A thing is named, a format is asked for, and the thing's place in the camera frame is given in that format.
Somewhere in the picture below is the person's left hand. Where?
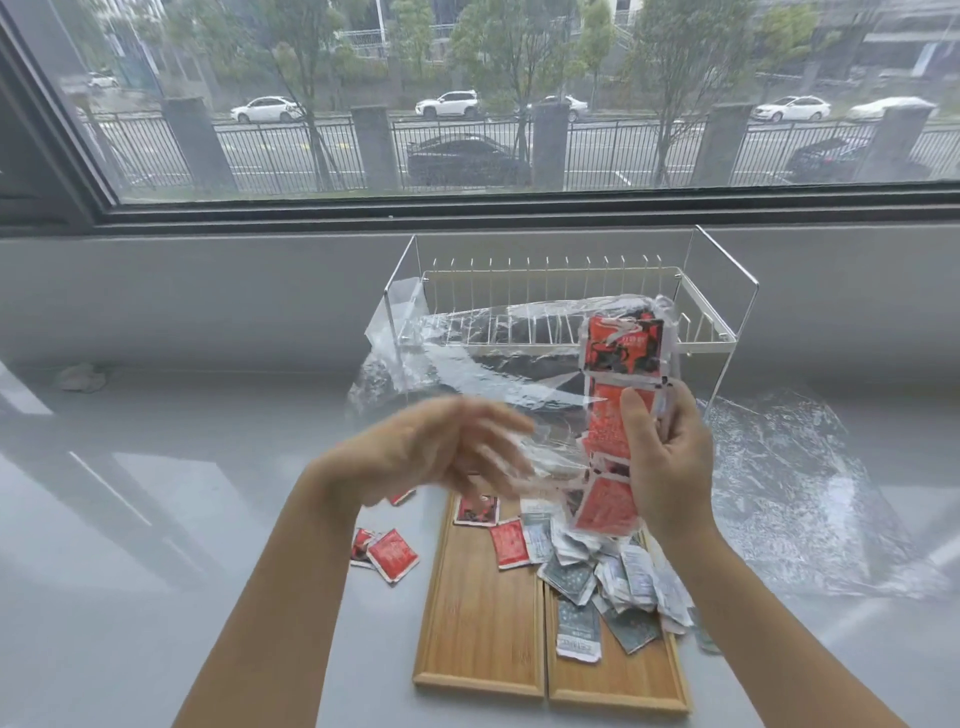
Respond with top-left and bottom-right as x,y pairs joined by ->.
311,395 -> 538,513

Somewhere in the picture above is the person's right hand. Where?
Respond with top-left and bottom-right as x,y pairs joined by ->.
618,378 -> 718,553

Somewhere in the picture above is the pile of grey sachets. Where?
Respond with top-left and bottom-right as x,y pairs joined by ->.
519,498 -> 699,639

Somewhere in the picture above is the clear plastic bag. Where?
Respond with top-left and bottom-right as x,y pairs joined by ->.
344,294 -> 684,538
701,388 -> 955,603

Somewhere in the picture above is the wooden tray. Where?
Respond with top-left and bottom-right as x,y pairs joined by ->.
543,517 -> 693,715
412,491 -> 549,700

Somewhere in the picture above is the person's right forearm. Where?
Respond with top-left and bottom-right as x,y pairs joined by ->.
652,517 -> 913,728

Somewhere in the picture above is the person's left forearm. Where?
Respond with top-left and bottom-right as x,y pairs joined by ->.
172,461 -> 376,728

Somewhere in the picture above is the white plastic cutlery holder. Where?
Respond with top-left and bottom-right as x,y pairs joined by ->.
363,277 -> 433,354

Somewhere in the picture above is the black sedan car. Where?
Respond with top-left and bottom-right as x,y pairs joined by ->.
404,133 -> 532,187

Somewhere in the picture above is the white suv car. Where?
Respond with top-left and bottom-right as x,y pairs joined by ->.
414,89 -> 481,120

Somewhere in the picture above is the white sedan car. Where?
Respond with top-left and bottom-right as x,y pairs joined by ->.
751,95 -> 832,124
515,94 -> 592,124
229,95 -> 305,125

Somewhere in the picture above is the black fence with grey pillars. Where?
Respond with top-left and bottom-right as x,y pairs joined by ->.
74,97 -> 960,200

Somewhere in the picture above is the row of green street trees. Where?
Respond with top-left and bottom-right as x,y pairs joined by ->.
74,0 -> 826,193

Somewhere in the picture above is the white covered car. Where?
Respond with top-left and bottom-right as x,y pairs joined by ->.
845,95 -> 939,124

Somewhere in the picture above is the white wire dish rack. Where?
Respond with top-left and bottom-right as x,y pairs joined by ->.
382,224 -> 760,421

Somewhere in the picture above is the dark window frame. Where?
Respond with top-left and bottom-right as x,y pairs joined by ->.
0,0 -> 960,238

